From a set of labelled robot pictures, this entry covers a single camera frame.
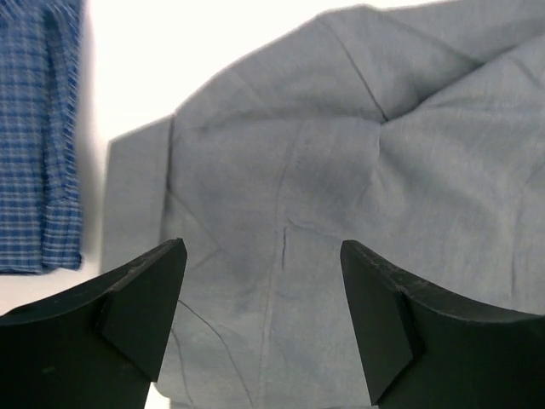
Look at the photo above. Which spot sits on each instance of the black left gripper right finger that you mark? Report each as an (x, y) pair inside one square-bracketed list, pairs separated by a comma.
[(422, 346)]

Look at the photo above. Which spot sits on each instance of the blue checked folded shirt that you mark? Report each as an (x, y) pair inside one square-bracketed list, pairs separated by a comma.
[(41, 214)]

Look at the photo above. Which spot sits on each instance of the grey long sleeve shirt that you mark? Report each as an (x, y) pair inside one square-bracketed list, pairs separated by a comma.
[(417, 132)]

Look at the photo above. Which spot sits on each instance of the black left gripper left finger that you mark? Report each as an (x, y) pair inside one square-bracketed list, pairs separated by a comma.
[(99, 344)]

